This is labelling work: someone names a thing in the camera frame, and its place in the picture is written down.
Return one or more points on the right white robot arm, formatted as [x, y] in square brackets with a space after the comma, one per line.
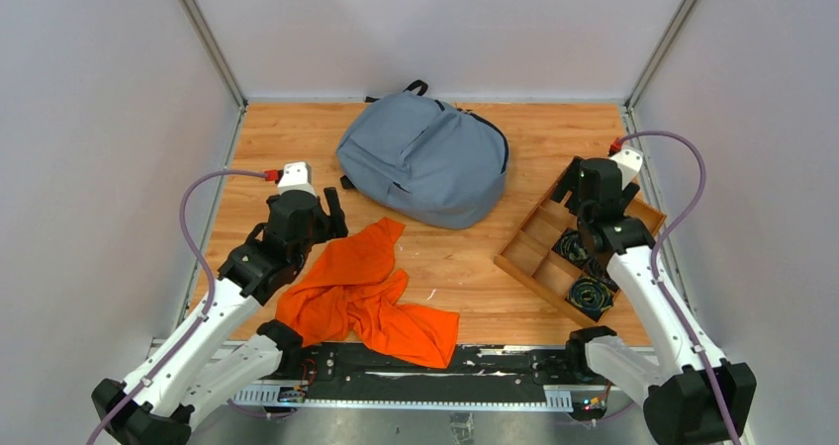
[693, 393]

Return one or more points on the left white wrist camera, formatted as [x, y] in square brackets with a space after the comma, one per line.
[296, 176]

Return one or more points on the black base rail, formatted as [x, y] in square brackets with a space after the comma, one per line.
[493, 377]

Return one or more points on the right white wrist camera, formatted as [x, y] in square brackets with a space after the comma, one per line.
[629, 161]

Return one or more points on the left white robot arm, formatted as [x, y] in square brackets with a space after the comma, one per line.
[167, 397]

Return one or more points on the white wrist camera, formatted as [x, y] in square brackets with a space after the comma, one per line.
[629, 161]
[296, 176]

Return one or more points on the blue grey backpack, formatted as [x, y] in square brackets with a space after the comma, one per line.
[425, 158]

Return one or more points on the orange cloth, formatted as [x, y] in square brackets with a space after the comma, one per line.
[355, 286]

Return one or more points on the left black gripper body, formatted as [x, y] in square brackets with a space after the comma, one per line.
[329, 216]

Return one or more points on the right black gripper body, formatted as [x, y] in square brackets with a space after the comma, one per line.
[630, 191]

